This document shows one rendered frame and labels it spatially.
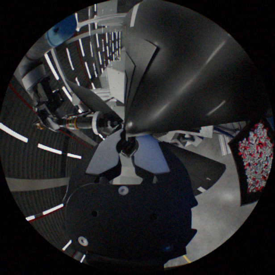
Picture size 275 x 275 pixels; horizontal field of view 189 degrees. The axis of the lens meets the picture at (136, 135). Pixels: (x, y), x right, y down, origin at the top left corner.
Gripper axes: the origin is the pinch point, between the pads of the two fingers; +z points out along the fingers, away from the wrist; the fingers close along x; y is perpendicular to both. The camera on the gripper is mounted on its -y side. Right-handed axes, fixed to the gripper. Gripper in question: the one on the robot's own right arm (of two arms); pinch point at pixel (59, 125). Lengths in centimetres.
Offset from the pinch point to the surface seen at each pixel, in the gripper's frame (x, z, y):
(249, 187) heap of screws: -27, -13, 63
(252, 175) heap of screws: -23, -15, 62
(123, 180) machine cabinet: 3, 714, -9
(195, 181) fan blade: -18, 1, 50
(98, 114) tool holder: 0.7, -4.7, 20.6
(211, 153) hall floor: 8, 57, 148
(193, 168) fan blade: -14, -1, 48
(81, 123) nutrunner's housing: -1.5, -2.8, 14.9
